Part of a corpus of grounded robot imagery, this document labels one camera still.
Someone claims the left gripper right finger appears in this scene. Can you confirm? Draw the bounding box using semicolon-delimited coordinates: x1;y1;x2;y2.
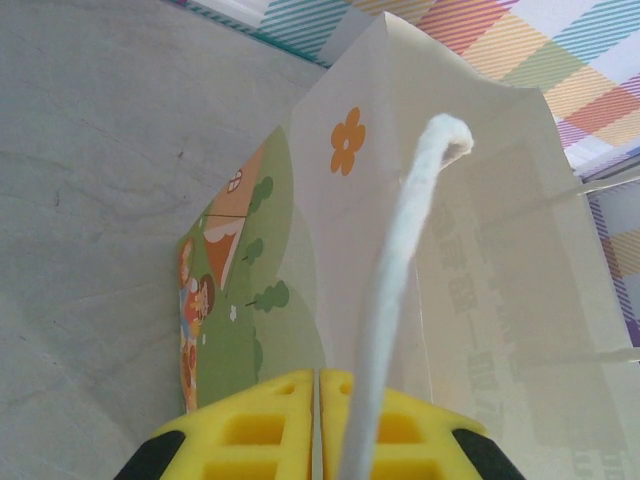
319;367;526;480

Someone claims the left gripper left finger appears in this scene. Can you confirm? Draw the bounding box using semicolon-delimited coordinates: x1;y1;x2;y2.
114;367;320;480

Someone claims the white flower-print paper bag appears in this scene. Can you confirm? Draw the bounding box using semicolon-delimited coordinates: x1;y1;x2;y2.
177;9;640;480

